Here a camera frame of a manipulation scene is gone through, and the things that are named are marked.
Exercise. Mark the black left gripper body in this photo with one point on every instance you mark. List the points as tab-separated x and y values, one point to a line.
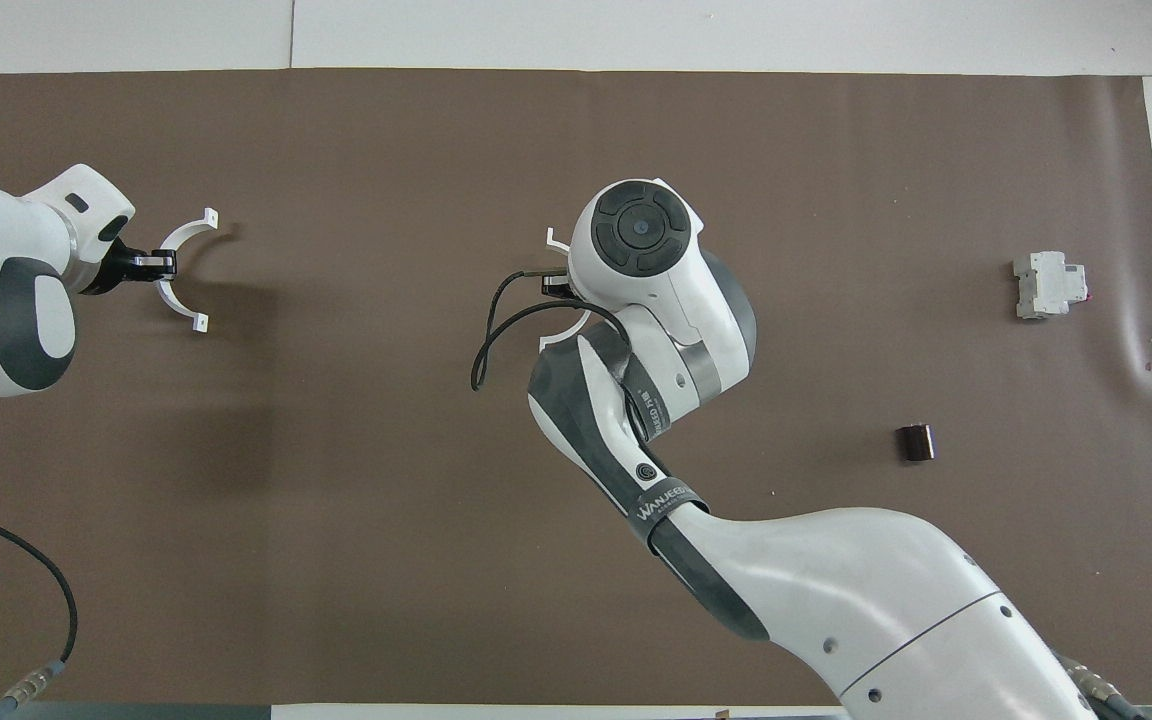
114	268

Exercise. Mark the brown paper table mat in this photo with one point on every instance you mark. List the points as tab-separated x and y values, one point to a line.
336	550

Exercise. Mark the dark brown cylinder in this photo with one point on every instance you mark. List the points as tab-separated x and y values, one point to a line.
916	443

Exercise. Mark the grey circuit breaker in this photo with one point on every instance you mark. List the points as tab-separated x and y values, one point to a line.
1041	285

